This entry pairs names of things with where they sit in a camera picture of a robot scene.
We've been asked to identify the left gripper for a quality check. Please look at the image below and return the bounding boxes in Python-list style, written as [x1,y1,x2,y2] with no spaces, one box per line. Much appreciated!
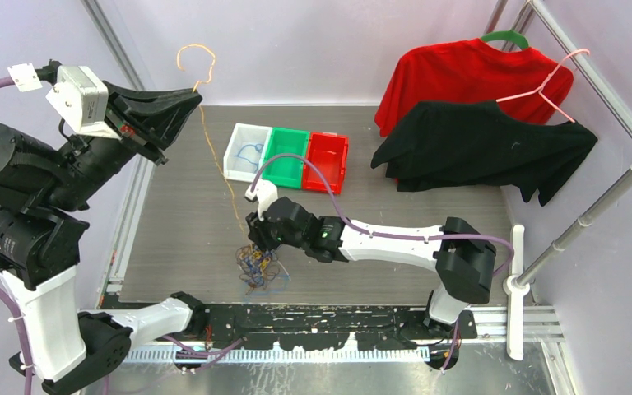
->
[46,77,206,207]

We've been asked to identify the green plastic bin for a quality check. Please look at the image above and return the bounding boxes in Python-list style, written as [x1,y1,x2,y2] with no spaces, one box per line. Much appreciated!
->
[262,128,310,189]

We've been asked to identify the blue cable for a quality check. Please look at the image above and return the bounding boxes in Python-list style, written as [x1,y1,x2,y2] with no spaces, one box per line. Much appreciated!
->
[236,142,265,171]

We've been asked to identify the yellow cable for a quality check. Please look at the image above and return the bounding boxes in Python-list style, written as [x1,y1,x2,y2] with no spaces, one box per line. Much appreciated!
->
[176,44,249,235]

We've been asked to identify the red plastic bin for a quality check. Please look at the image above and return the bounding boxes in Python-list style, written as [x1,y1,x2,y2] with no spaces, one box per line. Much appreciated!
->
[306,132,349,194]

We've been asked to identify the white plastic bin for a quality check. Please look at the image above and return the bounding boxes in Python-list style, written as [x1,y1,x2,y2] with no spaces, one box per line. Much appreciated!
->
[222,123,272,182]

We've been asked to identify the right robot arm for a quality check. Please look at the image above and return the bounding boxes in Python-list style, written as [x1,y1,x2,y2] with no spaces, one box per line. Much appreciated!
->
[245,197,497,338]

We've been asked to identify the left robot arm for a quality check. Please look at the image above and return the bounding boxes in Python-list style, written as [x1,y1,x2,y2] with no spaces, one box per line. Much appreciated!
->
[0,84,208,394]

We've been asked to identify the black t-shirt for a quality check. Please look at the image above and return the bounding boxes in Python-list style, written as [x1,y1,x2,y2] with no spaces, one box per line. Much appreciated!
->
[370,101,598,206]

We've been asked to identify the red t-shirt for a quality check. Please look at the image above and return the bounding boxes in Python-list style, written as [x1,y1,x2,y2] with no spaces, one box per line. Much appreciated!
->
[374,38,574,137]

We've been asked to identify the pink hanger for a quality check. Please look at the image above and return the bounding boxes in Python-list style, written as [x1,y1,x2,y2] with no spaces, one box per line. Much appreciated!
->
[495,48,591,123]

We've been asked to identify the green hanger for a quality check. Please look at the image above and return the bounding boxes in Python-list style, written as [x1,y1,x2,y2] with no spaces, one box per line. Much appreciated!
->
[480,30,530,50]

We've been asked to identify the metal clothes rack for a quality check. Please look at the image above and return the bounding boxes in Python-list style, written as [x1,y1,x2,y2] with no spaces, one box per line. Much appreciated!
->
[486,1,632,365]

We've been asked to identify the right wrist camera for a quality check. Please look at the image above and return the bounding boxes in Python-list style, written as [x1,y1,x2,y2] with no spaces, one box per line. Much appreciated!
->
[244,179,279,221]

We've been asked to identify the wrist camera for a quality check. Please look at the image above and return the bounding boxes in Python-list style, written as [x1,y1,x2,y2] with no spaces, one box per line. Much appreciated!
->
[45,66,118,139]
[244,179,279,221]

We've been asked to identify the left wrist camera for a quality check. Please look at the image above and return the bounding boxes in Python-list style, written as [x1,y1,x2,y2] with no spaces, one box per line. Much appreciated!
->
[45,66,118,139]

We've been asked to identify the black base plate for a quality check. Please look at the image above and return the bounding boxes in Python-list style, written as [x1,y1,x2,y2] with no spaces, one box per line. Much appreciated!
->
[172,304,453,351]

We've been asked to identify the aluminium corner post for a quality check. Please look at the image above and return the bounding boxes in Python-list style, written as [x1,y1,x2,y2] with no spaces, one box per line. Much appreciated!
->
[81,0,145,91]

